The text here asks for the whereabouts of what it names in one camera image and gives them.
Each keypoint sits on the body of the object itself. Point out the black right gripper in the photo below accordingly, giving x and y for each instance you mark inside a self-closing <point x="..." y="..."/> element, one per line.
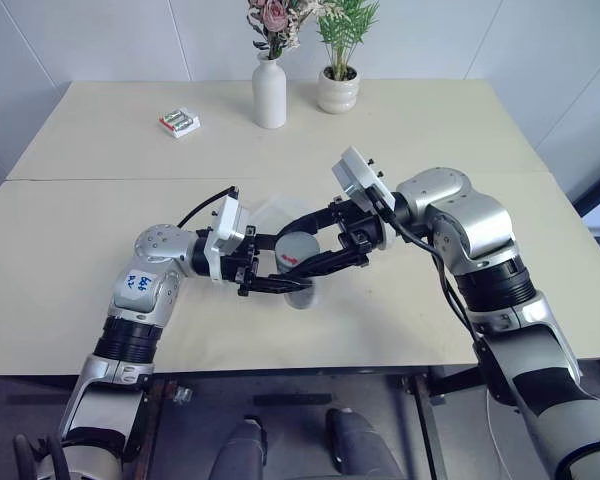
<point x="359" y="235"/>

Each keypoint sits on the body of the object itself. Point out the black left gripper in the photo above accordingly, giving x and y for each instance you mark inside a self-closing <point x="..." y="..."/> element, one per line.
<point x="247" y="260"/>

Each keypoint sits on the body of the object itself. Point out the grey cylindrical container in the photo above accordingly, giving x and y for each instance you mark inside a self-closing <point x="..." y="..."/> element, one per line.
<point x="296" y="250"/>

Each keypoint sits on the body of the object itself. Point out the clear jar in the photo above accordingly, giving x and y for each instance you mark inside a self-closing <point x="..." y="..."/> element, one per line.
<point x="302" y="298"/>

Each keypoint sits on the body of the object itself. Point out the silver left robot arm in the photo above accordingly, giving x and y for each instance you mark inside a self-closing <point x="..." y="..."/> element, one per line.
<point x="147" y="310"/>

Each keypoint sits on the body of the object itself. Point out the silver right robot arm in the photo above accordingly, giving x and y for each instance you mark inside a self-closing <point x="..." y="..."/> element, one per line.
<point x="485" y="215"/>

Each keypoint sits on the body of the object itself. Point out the white ribbed plant pot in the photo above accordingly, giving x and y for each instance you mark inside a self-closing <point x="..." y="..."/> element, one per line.
<point x="337" y="92"/>

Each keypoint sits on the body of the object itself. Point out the white ceramic bottle vase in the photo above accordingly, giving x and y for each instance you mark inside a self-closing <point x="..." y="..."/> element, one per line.
<point x="269" y="95"/>

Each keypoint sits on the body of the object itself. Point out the green batteries in white pack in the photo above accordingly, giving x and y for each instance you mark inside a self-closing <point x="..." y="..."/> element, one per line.
<point x="179" y="121"/>

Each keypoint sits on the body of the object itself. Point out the dark rounded shape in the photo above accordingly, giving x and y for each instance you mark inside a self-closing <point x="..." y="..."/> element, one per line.
<point x="242" y="450"/>
<point x="360" y="445"/>

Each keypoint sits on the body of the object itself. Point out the green artificial fern plant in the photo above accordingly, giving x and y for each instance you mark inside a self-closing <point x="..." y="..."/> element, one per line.
<point x="346" y="25"/>

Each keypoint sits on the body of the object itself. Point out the dried pink flower bouquet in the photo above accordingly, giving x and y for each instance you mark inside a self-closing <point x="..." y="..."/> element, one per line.
<point x="276" y="22"/>

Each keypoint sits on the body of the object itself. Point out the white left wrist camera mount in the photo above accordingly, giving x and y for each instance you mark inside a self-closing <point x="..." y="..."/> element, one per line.
<point x="228" y="220"/>

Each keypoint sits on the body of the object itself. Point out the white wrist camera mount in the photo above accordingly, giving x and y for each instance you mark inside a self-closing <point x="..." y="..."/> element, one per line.
<point x="228" y="220"/>
<point x="358" y="172"/>

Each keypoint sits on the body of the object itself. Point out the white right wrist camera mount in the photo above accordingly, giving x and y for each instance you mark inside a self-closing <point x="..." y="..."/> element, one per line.
<point x="358" y="172"/>

